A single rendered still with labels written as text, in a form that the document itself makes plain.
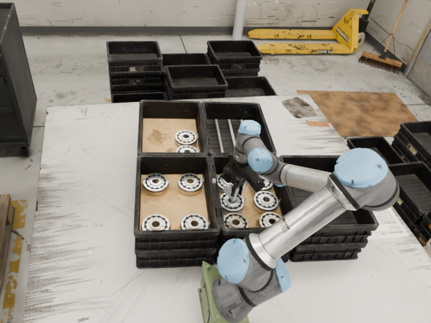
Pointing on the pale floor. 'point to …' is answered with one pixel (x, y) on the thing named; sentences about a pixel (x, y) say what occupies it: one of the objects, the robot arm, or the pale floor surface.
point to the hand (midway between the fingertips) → (236, 198)
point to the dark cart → (15, 84)
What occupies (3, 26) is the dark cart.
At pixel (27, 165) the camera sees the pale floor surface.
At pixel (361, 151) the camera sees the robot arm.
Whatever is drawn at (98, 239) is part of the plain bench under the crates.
